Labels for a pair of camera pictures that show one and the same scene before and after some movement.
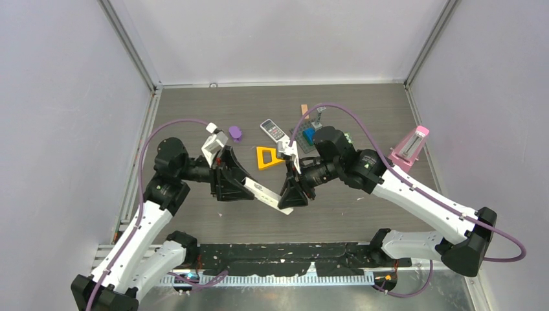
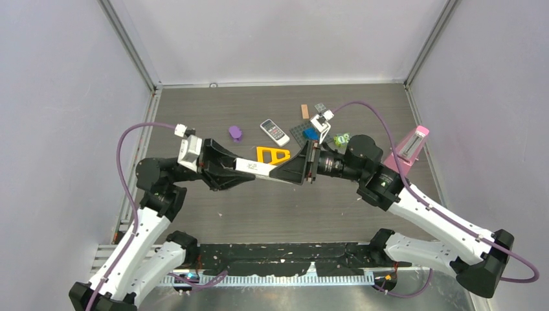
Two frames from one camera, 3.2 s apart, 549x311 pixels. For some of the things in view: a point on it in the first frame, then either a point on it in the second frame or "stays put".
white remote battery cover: (265, 196) -> (254, 167)
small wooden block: (304, 109) stays put
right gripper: (294, 195) -> (303, 165)
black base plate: (289, 260) stays put
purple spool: (235, 133) stays put
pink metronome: (406, 153) stays put
